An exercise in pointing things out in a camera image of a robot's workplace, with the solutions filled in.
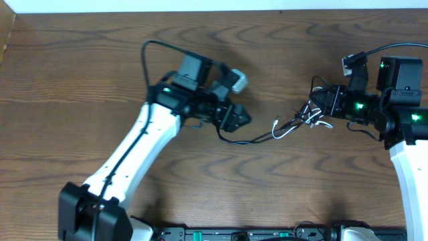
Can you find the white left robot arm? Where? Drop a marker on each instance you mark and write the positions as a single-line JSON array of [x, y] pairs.
[[97, 210]]

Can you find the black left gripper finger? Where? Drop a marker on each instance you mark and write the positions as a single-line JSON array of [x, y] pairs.
[[230, 124], [240, 116]]

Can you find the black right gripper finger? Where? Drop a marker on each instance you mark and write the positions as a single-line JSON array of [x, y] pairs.
[[327, 107], [325, 94]]

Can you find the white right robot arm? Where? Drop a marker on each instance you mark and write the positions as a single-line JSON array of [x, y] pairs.
[[397, 115]]

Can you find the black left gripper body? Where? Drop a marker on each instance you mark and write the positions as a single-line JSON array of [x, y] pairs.
[[228, 117]]

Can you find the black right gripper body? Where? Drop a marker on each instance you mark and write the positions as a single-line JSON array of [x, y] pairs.
[[330, 100]]

